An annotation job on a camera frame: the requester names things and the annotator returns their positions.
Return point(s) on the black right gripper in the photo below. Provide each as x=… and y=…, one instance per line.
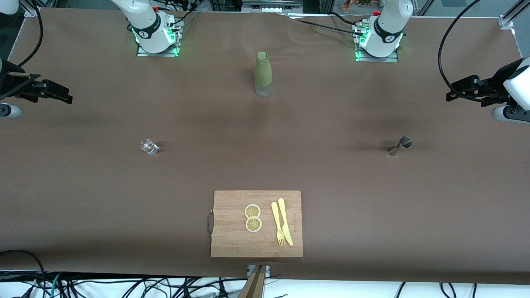
x=12, y=84

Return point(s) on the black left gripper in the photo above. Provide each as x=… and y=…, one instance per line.
x=492, y=86

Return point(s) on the steel jigger measuring cup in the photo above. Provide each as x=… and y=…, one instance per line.
x=404, y=142

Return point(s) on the clear glass shaker cup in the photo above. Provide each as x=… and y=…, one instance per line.
x=148, y=146

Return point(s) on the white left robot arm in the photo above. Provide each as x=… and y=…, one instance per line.
x=387, y=29

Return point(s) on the orange plastic object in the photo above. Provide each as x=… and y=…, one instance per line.
x=352, y=5

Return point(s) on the green sleeved glass bottle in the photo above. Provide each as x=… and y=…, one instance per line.
x=263, y=70

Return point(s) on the white power strip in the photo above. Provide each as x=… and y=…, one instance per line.
x=271, y=7

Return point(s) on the yellow plastic knife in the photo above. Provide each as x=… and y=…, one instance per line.
x=285, y=223

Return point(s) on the yellow plastic fork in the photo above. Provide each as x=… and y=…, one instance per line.
x=276, y=217

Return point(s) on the lemon slice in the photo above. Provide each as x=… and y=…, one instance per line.
x=252, y=211
x=254, y=224

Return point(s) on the wooden cutting board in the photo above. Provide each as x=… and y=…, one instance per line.
x=256, y=236

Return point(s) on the aluminium frame corner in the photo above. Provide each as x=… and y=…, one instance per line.
x=31, y=10
x=506, y=22

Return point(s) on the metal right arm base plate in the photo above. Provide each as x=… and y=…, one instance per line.
x=176, y=51

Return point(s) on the metal bracket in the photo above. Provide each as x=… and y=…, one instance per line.
x=267, y=270

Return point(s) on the wooden post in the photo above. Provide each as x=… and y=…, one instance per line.
x=254, y=285

